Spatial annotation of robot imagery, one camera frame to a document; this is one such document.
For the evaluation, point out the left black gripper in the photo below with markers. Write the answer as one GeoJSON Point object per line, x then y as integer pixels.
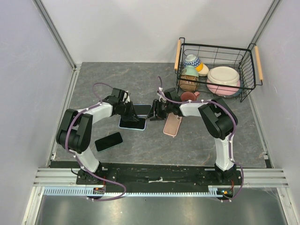
{"type": "Point", "coordinates": [132, 112]}

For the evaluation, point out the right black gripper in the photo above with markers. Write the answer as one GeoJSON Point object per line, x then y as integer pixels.
{"type": "Point", "coordinates": [158, 116]}

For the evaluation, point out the lavender phone case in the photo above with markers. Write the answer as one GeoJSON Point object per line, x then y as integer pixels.
{"type": "Point", "coordinates": [148, 106]}

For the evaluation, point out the white-edged black phone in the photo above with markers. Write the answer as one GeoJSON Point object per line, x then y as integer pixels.
{"type": "Point", "coordinates": [131, 125]}

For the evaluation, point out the light blue phone case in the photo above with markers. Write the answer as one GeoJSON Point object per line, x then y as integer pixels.
{"type": "Point", "coordinates": [144, 125]}

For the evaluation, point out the pink phone case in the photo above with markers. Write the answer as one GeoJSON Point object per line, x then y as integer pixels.
{"type": "Point", "coordinates": [172, 125]}

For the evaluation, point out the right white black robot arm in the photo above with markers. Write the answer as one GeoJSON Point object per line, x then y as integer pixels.
{"type": "Point", "coordinates": [218, 118]}

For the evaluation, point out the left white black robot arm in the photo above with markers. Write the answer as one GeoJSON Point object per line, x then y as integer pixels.
{"type": "Point", "coordinates": [75, 130]}

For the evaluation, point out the teal-edged black phone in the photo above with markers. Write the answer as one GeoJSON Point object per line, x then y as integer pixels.
{"type": "Point", "coordinates": [108, 141]}

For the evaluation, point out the pink speckled mug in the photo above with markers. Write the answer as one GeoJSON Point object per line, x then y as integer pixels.
{"type": "Point", "coordinates": [189, 96]}

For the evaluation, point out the green brown bowl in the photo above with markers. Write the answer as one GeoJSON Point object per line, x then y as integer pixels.
{"type": "Point", "coordinates": [188, 79]}

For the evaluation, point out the yellow white bowl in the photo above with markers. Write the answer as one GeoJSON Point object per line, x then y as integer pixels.
{"type": "Point", "coordinates": [202, 70]}

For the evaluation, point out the blue patterned bowl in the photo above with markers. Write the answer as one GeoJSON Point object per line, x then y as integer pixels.
{"type": "Point", "coordinates": [192, 60]}

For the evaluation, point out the pink bowl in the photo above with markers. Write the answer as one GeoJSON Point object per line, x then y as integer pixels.
{"type": "Point", "coordinates": [223, 91]}

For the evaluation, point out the cream plate stack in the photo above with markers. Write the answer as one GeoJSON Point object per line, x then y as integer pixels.
{"type": "Point", "coordinates": [224, 76]}

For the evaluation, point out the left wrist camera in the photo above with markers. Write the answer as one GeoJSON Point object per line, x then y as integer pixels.
{"type": "Point", "coordinates": [120, 96]}

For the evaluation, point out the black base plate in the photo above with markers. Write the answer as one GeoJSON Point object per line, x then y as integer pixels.
{"type": "Point", "coordinates": [138, 177]}

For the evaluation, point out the black wire dish basket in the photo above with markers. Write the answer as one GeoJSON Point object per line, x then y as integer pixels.
{"type": "Point", "coordinates": [246, 61]}

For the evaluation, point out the light blue cable duct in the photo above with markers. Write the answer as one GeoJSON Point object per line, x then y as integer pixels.
{"type": "Point", "coordinates": [92, 192]}

